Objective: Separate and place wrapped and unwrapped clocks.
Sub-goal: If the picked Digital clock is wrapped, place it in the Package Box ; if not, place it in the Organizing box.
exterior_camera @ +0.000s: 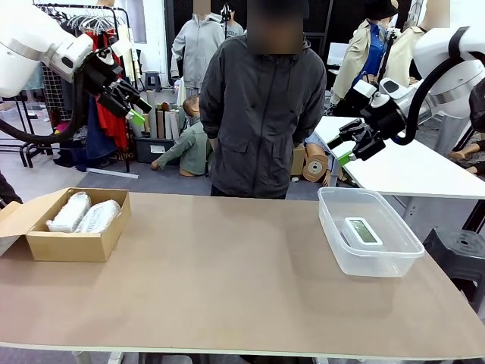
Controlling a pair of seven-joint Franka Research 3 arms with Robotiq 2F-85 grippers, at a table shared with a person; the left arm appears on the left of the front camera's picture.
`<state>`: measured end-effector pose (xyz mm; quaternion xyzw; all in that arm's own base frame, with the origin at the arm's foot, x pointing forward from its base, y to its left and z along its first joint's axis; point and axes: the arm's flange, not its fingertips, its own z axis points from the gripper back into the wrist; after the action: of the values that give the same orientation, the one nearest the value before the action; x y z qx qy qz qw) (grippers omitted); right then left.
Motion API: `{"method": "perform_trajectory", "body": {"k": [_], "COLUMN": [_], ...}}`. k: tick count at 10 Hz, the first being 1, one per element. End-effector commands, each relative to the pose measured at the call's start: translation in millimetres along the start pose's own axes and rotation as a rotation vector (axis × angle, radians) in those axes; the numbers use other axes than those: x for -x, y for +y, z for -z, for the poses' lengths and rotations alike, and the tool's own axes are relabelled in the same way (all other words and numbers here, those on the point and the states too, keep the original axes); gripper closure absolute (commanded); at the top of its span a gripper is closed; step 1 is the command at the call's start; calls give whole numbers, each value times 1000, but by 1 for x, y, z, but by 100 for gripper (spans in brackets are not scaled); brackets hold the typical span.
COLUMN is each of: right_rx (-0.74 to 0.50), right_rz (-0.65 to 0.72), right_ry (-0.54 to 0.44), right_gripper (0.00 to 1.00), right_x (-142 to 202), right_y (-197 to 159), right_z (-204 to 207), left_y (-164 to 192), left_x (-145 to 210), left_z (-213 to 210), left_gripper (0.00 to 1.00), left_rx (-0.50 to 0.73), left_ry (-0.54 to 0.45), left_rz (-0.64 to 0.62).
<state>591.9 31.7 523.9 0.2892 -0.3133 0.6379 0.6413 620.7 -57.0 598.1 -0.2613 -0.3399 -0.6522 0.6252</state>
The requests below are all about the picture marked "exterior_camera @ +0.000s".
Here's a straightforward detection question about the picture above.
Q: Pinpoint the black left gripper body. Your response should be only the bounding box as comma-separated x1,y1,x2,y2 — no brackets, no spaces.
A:
77,48,123,98

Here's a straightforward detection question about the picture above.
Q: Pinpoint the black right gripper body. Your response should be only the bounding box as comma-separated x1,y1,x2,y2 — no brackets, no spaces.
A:
361,100,406,140

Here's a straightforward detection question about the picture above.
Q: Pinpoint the unwrapped white digital clock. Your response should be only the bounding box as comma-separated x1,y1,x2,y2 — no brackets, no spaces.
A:
342,216,383,249

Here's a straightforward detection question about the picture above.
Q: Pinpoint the bubble clock showing display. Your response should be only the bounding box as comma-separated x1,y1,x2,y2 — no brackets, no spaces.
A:
74,199,122,234

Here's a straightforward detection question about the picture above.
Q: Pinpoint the bubble white clock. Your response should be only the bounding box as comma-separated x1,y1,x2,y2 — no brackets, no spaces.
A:
45,191,93,234

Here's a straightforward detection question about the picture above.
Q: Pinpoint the grey cardboard tube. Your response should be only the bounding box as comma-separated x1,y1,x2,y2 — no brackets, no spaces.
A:
146,90,158,140

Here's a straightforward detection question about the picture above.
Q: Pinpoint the red hanging garment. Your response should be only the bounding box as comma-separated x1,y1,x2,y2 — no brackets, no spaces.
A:
85,32,130,151

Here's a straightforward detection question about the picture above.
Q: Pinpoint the small dark step stool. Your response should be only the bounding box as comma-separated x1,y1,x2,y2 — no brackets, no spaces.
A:
145,71,163,92

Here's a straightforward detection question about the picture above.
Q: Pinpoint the black storage bin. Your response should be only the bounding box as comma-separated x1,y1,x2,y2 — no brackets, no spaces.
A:
135,136,177,164

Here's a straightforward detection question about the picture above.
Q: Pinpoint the white work table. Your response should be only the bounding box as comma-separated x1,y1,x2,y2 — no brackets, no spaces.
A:
314,115,485,221

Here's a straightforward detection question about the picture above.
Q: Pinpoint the white cardboard tube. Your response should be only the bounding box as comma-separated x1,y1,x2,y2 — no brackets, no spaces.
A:
164,109,181,140

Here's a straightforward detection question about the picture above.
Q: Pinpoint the cream hanging fabric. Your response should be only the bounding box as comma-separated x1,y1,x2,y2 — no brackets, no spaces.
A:
127,28,143,83

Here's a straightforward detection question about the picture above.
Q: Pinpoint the dark blue garment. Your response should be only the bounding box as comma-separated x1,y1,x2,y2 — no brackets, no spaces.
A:
56,113,117,171

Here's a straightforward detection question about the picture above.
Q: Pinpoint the brown paper roll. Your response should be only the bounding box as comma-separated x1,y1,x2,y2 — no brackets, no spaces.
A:
302,146,330,185

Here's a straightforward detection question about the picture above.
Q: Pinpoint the black metal clothes rack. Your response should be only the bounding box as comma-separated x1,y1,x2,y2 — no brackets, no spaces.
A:
32,2,132,175

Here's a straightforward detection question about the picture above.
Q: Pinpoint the white aluminium bar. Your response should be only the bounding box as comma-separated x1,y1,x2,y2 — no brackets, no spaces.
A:
87,169,139,179

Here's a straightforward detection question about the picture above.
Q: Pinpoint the seated mannequin in green shirt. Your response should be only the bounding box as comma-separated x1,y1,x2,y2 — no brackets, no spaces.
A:
151,94,213,177

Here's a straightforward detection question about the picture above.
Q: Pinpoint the mannequin in cream coat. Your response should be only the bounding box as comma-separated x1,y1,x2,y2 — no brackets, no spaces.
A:
393,0,450,90

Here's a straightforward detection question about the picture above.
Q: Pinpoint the mannequin in beige trench coat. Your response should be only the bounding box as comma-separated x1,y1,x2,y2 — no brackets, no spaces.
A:
329,0,399,107

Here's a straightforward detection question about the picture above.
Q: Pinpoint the person in grey hoodie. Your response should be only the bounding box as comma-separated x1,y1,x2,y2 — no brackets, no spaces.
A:
170,0,227,90

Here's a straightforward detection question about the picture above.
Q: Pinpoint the person in dark grey jacket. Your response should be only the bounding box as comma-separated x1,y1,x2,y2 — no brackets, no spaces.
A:
199,0,327,200

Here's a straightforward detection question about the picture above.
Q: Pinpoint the clear plastic container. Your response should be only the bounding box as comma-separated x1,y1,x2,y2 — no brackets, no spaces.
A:
317,186,426,278

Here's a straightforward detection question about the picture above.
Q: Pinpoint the open brown cardboard box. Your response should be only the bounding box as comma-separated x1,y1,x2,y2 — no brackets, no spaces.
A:
0,187,132,263

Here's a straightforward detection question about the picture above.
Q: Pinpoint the black plastic stool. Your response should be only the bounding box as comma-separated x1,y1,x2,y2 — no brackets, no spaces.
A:
422,226,485,308

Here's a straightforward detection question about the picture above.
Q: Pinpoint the person in black sleeve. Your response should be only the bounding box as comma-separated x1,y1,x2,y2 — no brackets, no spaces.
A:
0,172,23,209

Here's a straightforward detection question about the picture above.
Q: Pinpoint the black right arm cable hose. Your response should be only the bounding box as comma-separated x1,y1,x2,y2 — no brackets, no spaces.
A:
392,62,462,146

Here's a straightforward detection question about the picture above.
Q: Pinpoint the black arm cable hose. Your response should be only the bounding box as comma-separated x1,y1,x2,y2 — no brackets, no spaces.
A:
0,71,90,145
392,62,462,146

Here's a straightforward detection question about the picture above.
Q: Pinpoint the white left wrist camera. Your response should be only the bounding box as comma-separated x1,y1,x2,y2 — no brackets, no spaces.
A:
109,37,132,58

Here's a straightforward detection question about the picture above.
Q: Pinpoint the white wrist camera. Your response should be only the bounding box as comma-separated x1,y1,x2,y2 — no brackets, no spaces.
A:
352,80,378,100
109,37,132,58

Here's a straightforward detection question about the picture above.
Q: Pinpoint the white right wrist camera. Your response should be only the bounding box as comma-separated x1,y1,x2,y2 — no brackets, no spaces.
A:
352,80,378,100

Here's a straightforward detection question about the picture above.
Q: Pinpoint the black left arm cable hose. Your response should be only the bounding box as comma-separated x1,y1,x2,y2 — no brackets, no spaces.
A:
0,71,90,145

